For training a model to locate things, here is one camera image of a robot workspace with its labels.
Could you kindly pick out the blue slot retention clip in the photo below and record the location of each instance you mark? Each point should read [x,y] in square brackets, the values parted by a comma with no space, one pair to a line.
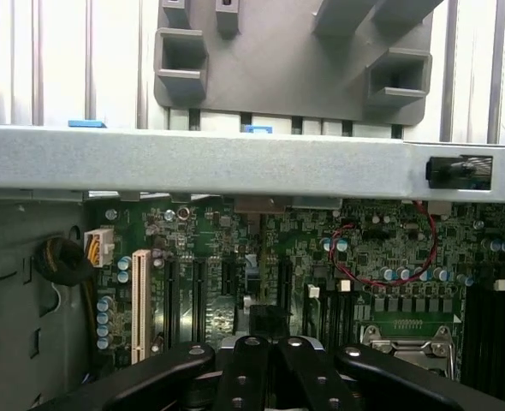
[257,128]
[87,123]

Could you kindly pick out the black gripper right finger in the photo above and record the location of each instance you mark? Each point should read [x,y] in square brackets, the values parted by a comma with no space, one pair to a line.
[316,385]

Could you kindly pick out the black expansion slot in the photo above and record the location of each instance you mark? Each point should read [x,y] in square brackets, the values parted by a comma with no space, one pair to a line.
[200,295]
[173,295]
[286,282]
[229,278]

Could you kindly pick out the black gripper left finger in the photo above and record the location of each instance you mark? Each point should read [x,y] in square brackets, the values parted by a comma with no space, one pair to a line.
[244,377]

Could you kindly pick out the open black PC case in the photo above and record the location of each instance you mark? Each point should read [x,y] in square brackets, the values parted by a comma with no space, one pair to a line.
[192,158]

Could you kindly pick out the green motherboard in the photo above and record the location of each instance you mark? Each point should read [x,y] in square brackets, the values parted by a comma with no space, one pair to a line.
[364,240]

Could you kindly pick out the metal CPU socket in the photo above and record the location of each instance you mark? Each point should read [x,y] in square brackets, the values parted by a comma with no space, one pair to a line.
[406,347]

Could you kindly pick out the blue expansion slot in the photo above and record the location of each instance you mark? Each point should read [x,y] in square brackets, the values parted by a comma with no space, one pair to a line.
[252,282]

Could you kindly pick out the grey plastic parts rack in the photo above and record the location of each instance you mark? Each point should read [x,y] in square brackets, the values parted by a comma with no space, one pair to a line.
[278,64]

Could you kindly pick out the white power connector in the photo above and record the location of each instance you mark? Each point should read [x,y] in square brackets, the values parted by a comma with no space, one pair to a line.
[98,248]

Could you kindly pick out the white PCI slot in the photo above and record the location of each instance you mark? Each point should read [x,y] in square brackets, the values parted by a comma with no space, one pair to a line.
[140,299]

